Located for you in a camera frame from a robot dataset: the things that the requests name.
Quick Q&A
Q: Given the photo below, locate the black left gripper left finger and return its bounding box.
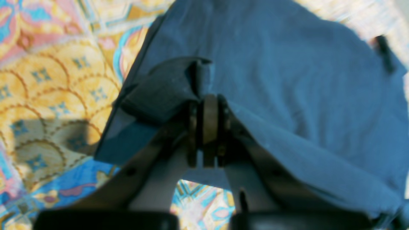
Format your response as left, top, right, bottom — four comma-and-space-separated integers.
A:
34, 102, 199, 230

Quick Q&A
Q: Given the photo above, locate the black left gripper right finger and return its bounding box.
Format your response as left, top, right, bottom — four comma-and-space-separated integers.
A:
202, 95, 373, 230

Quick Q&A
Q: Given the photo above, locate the dark blue t-shirt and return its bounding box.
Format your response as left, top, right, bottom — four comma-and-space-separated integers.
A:
95, 0, 408, 225

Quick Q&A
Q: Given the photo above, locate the patterned tablecloth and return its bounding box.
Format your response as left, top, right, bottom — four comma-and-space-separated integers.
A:
1, 0, 172, 230

